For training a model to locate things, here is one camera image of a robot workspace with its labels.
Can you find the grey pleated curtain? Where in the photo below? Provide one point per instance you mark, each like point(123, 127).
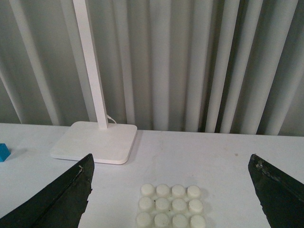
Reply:
point(215, 66)

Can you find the white desk lamp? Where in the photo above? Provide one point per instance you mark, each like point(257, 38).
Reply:
point(108, 142)

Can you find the white studded base plate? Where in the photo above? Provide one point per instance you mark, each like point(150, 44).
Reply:
point(170, 207)

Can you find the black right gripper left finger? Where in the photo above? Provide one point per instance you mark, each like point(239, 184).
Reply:
point(60, 204)

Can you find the blue block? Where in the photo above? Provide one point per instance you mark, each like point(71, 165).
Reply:
point(4, 152)

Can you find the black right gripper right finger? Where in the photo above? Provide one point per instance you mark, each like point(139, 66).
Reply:
point(280, 195)

